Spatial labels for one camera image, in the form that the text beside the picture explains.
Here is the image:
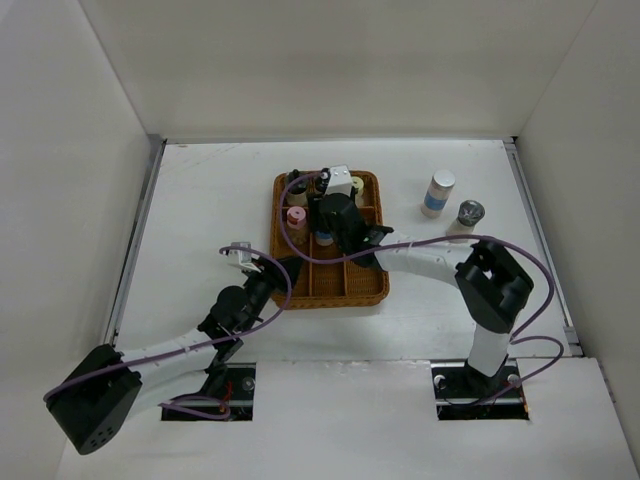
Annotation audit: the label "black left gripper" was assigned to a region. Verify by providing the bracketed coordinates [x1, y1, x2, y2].
[239, 256, 303, 333]

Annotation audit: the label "silver-lid jar blue label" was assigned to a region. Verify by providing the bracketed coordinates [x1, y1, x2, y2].
[313, 230, 334, 247]

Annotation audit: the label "black-lid jar beige contents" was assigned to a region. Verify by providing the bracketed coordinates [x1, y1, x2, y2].
[313, 168, 331, 197]

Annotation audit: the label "yellow-lid white jar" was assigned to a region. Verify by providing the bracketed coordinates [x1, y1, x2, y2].
[351, 176, 365, 208]

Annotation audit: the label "pink-lid spice bottle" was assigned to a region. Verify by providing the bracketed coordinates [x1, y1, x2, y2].
[286, 206, 309, 247]

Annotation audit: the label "black-lid jar white powder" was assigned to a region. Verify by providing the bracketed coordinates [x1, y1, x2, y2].
[285, 169, 308, 207]

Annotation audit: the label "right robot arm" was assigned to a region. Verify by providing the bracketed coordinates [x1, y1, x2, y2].
[316, 193, 534, 396]

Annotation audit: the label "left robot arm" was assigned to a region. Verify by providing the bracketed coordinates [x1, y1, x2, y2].
[44, 257, 303, 455]

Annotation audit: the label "brown wicker tray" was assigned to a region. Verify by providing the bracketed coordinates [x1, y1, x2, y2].
[270, 170, 390, 310]

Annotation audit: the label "clear-cap white salt bottle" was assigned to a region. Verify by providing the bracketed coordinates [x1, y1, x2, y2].
[446, 200, 485, 244]

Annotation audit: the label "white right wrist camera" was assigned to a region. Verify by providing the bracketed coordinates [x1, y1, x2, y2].
[325, 165, 353, 197]

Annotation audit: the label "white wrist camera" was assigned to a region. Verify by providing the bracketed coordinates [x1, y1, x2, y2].
[325, 165, 353, 197]
[219, 241, 255, 272]

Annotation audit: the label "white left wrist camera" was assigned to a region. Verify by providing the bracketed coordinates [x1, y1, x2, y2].
[219, 241, 255, 272]

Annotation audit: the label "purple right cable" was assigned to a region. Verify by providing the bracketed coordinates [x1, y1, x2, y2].
[278, 172, 574, 406]

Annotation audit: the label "purple cable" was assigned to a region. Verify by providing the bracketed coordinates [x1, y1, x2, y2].
[42, 247, 294, 419]
[278, 172, 574, 406]

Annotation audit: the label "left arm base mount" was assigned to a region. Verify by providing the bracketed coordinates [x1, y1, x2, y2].
[160, 363, 257, 422]

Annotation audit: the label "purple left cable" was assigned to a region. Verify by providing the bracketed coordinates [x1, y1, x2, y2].
[42, 247, 294, 419]

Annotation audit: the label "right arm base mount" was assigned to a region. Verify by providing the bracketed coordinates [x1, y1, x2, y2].
[431, 360, 529, 421]

